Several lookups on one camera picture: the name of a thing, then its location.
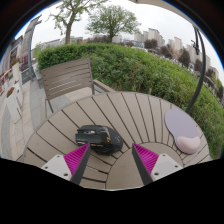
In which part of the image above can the thin sparse tree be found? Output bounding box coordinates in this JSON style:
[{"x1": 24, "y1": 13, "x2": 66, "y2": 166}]
[{"x1": 48, "y1": 0, "x2": 108, "y2": 45}]

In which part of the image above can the green hedge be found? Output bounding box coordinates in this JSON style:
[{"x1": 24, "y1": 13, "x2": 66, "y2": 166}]
[{"x1": 35, "y1": 42, "x2": 224, "y2": 159}]

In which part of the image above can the group of pale tower buildings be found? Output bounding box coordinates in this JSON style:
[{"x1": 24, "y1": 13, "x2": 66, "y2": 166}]
[{"x1": 133, "y1": 27, "x2": 221, "y2": 79}]

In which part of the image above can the grey-brown slatted chair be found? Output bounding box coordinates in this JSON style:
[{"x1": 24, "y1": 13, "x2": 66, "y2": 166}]
[{"x1": 40, "y1": 58, "x2": 116, "y2": 114}]

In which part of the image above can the curved black umbrella pole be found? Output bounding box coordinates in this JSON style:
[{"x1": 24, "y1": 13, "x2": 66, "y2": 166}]
[{"x1": 184, "y1": 25, "x2": 207, "y2": 114}]

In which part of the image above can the lilac mouse pad with wrist rest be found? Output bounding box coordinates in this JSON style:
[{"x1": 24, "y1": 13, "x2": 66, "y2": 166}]
[{"x1": 164, "y1": 108, "x2": 202, "y2": 155}]

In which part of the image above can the round leafy tree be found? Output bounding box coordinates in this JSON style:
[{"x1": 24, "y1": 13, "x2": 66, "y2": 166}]
[{"x1": 85, "y1": 3, "x2": 143, "y2": 43}]

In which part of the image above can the white planter box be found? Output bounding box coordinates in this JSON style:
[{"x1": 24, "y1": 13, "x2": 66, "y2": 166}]
[{"x1": 5, "y1": 86, "x2": 24, "y2": 124}]

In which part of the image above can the black computer mouse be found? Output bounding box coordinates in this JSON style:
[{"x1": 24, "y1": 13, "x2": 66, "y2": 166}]
[{"x1": 74, "y1": 124, "x2": 124, "y2": 156}]

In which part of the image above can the beige umbrella canopy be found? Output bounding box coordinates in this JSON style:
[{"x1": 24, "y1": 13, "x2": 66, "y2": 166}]
[{"x1": 129, "y1": 0, "x2": 214, "y2": 38}]

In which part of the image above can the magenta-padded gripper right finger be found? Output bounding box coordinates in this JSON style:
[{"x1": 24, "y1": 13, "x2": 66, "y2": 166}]
[{"x1": 131, "y1": 142, "x2": 184, "y2": 186}]

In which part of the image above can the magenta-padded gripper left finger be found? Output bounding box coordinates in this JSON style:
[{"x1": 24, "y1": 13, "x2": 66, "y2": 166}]
[{"x1": 40, "y1": 143, "x2": 92, "y2": 186}]

